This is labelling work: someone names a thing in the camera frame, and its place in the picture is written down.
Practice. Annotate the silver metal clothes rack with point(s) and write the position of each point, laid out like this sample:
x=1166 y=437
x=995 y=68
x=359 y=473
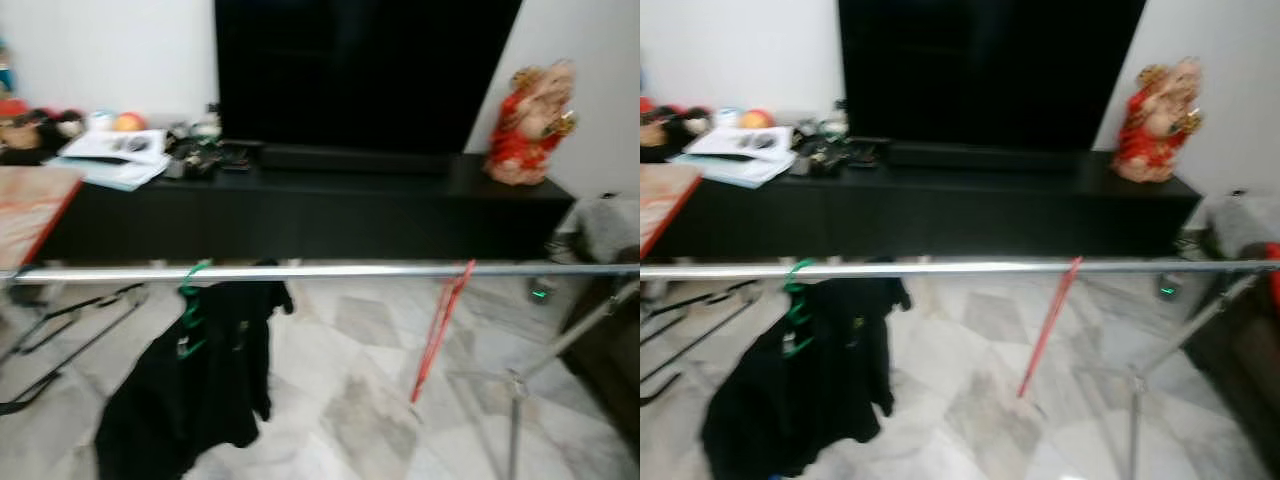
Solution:
x=330 y=271
x=950 y=268

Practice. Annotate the white blue ball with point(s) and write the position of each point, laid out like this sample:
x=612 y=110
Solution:
x=728 y=117
x=101 y=120

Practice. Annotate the grey red power strip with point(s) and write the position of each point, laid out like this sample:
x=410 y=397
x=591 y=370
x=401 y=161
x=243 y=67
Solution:
x=1167 y=290
x=541 y=293

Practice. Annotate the black soundbar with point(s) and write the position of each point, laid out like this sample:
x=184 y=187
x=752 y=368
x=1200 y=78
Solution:
x=980 y=156

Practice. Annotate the dark computer mouse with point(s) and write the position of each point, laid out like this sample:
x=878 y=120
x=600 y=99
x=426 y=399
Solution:
x=758 y=141
x=134 y=144

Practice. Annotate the red plastic hanger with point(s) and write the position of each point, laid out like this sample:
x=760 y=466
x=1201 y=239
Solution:
x=1045 y=335
x=435 y=340

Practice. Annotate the black round plush toy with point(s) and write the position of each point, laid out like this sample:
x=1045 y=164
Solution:
x=685 y=128
x=55 y=130

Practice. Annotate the red square cushion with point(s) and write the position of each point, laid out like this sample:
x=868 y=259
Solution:
x=1273 y=275

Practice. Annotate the black low TV console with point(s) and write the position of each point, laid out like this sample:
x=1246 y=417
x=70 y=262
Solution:
x=300 y=220
x=930 y=215

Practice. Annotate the jar with red lid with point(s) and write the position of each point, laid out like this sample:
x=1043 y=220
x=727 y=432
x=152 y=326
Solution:
x=648 y=122
x=12 y=125

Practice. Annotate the black flat screen television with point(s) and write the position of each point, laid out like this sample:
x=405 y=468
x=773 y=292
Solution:
x=985 y=70
x=360 y=70

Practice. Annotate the green plastic hanger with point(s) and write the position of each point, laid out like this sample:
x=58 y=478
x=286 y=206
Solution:
x=795 y=290
x=188 y=290

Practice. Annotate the marble pattern folding table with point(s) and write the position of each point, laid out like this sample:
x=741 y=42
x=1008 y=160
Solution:
x=665 y=205
x=30 y=210

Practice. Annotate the lace covered side table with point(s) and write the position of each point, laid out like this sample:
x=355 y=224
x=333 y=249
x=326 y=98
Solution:
x=610 y=228
x=1245 y=222

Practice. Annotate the orange ball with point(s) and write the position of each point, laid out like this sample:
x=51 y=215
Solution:
x=130 y=122
x=756 y=118

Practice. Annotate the red laughing Buddha statue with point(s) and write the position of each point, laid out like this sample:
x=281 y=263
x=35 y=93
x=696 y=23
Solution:
x=525 y=135
x=1152 y=130

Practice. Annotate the stack of white papers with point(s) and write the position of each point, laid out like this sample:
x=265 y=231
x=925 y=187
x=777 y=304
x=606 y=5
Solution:
x=105 y=165
x=730 y=162

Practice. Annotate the black shirt small chest logo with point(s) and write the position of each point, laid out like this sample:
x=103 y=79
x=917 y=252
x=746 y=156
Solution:
x=800 y=400
x=200 y=390

